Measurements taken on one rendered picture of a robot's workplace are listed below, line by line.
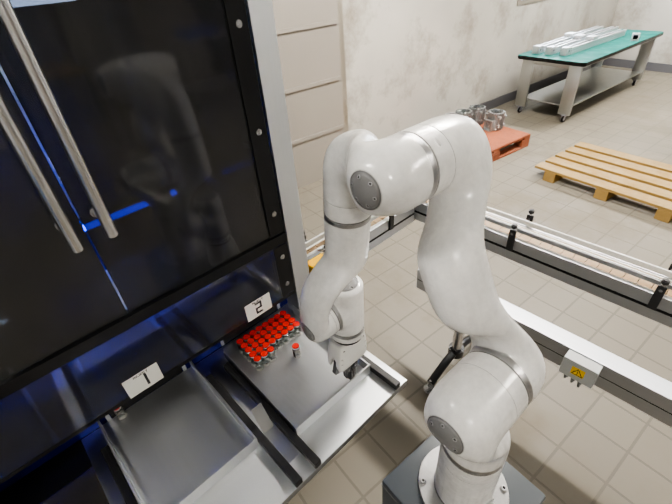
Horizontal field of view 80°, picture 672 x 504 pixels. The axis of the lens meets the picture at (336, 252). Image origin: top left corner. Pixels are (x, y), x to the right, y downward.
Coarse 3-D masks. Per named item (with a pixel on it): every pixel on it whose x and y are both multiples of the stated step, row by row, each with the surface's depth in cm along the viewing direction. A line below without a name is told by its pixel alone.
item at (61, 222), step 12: (0, 96) 55; (0, 108) 55; (0, 120) 56; (12, 120) 57; (12, 132) 57; (12, 144) 58; (24, 144) 59; (24, 156) 59; (24, 168) 60; (36, 168) 61; (36, 180) 62; (48, 192) 63; (48, 204) 64; (60, 204) 66; (60, 216) 66; (60, 228) 67; (72, 228) 68; (72, 240) 68; (72, 252) 70
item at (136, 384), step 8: (152, 368) 98; (136, 376) 95; (152, 376) 99; (160, 376) 100; (128, 384) 95; (136, 384) 96; (144, 384) 98; (152, 384) 100; (128, 392) 96; (136, 392) 97
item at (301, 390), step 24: (240, 360) 118; (288, 360) 116; (312, 360) 116; (360, 360) 112; (264, 384) 110; (288, 384) 110; (312, 384) 109; (336, 384) 109; (288, 408) 104; (312, 408) 104
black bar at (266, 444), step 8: (208, 376) 112; (216, 384) 109; (224, 392) 107; (232, 400) 105; (232, 408) 103; (240, 408) 103; (240, 416) 101; (248, 416) 101; (248, 424) 99; (256, 432) 97; (264, 440) 96; (264, 448) 95; (272, 448) 94; (272, 456) 93; (280, 456) 92; (280, 464) 91; (288, 464) 91; (288, 472) 89; (296, 472) 89; (296, 480) 88
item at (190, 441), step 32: (192, 384) 112; (128, 416) 105; (160, 416) 105; (192, 416) 104; (224, 416) 103; (128, 448) 98; (160, 448) 98; (192, 448) 97; (224, 448) 97; (128, 480) 89; (160, 480) 92; (192, 480) 91
